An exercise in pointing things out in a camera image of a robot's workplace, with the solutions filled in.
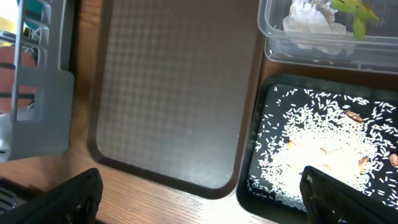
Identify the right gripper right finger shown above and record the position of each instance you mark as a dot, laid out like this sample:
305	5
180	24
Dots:
328	200

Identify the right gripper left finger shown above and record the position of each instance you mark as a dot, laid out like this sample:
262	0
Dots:
76	200

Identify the green snack wrapper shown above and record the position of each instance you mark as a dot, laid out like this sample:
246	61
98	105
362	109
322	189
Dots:
361	13

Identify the blue bowl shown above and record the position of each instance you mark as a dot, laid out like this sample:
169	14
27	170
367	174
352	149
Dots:
33	10

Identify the yellow plate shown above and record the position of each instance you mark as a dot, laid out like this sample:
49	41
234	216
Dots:
9	15

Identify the black waste tray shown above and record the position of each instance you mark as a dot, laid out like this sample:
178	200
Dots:
270	209

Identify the grey dish rack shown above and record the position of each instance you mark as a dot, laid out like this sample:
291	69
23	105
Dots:
42	86

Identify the dark brown serving tray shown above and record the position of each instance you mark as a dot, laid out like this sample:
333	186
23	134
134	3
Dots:
173	89

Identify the clear plastic bin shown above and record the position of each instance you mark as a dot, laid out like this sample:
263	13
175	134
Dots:
377	52

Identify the crumpled white tissue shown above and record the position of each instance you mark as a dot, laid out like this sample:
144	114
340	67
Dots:
312	17

